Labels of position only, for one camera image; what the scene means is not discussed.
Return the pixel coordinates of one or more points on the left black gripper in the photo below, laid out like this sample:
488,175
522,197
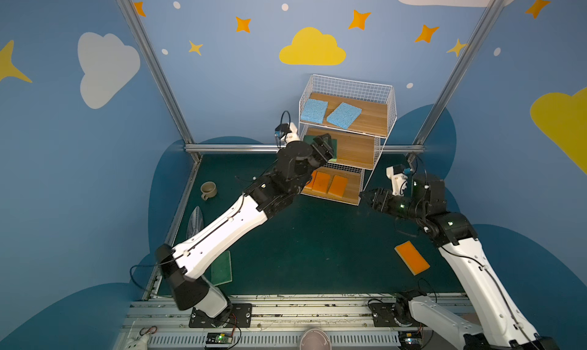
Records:
322,146

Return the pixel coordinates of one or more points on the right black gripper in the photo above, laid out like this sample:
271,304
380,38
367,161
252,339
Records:
379,201

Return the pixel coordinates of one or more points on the orange sponge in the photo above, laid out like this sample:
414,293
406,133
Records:
309,185
321,182
338,187
413,259

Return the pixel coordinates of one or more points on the green sponge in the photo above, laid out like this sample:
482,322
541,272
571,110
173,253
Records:
221,269
334,147

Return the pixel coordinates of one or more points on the blue sponge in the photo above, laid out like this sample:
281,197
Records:
314,111
344,115

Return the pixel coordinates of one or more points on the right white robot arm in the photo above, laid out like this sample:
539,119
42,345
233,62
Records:
502,325

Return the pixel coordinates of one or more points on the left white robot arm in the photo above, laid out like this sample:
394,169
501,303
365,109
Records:
184,265

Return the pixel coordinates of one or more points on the beige ceramic mug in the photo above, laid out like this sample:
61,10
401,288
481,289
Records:
208,190

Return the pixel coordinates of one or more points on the grey metal garden trowel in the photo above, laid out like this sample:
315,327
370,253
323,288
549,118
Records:
195,223

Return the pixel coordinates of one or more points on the right green circuit board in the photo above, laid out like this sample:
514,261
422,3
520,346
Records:
410,341

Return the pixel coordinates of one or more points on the green circuit board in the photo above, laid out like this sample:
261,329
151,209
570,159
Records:
218,339
410,341

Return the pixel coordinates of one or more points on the left green circuit board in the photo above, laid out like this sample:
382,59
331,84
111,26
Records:
218,339

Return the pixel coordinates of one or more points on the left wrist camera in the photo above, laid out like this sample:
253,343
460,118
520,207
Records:
286,133

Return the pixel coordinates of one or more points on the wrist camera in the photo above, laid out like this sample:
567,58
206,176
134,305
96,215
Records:
398,175
286,133

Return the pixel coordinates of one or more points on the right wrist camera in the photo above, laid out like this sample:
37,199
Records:
398,175

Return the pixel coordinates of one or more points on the white wire wooden shelf rack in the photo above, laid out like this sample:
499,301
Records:
359,147

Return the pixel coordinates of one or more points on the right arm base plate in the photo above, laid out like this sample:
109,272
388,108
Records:
386,315

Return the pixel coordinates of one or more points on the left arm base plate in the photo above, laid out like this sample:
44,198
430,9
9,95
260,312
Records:
239,315

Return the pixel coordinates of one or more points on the aluminium front rail frame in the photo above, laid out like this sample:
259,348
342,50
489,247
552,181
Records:
275,322

